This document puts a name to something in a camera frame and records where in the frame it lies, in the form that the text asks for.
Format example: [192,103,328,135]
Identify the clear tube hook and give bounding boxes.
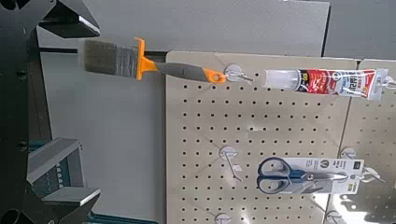
[382,74,396,91]

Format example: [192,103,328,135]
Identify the beige pegboard panel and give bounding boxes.
[164,50,359,224]
[323,59,396,224]

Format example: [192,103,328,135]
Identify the grey teal plastic crate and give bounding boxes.
[26,136,160,224]

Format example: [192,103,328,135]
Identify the grey backing panel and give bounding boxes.
[36,50,167,223]

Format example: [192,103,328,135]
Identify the blue scissors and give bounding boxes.
[255,156,365,196]

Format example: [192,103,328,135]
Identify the red white sealant tube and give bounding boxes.
[264,67,390,102]

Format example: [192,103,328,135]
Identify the orange grey paintbrush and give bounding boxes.
[83,36,228,85]

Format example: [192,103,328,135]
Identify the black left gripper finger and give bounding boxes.
[38,0,101,39]
[28,186,101,224]

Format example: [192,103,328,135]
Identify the clear wrench hook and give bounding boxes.
[325,210,345,224]

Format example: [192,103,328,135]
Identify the clear paintbrush hook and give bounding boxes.
[223,63,255,83]

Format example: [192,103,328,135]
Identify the clear scissors hook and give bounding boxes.
[339,147,387,185]

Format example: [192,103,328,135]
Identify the clear empty hook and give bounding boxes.
[219,145,245,183]
[214,213,233,224]

